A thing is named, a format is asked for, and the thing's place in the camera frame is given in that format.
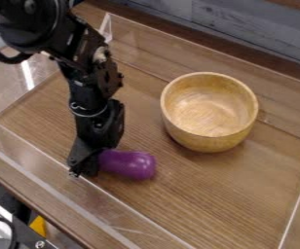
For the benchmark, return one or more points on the yellow and black equipment base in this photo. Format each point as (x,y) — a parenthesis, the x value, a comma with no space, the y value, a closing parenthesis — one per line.
(22,229)

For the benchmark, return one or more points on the clear acrylic tray walls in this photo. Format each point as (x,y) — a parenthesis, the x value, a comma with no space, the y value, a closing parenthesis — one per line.
(232,200)

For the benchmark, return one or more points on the purple toy eggplant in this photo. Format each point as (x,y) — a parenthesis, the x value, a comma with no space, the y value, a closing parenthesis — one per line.
(135,165)

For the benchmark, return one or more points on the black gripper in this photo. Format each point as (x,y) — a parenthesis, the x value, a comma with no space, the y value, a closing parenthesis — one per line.
(86,64)

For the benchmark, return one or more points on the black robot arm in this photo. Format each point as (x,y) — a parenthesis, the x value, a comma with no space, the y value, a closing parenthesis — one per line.
(42,26)

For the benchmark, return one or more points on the light wooden bowl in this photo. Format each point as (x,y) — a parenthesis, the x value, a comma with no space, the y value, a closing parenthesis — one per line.
(209,111)

